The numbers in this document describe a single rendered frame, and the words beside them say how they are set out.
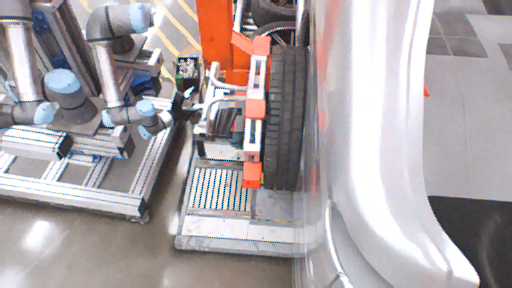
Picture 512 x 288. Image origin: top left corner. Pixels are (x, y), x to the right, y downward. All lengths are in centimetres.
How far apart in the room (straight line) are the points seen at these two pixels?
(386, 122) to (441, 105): 105
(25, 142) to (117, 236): 79
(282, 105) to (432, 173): 66
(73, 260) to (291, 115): 161
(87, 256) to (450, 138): 200
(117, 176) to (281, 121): 130
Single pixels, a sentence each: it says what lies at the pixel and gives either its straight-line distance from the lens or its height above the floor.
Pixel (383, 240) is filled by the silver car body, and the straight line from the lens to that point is 65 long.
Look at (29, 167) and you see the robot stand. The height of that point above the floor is 21.
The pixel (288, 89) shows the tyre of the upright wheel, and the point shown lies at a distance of 143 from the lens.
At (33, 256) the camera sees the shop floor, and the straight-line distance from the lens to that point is 262.
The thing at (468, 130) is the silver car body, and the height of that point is 99.
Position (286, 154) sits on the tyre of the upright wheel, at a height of 99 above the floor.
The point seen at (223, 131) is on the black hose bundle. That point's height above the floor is 99.
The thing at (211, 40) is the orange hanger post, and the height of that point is 89.
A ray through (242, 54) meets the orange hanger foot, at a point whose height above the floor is 79.
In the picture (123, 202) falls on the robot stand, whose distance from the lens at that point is 230.
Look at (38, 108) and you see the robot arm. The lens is 154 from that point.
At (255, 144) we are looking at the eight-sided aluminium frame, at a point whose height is 98.
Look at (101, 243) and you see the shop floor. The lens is 249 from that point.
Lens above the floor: 217
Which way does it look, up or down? 54 degrees down
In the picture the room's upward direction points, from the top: 2 degrees clockwise
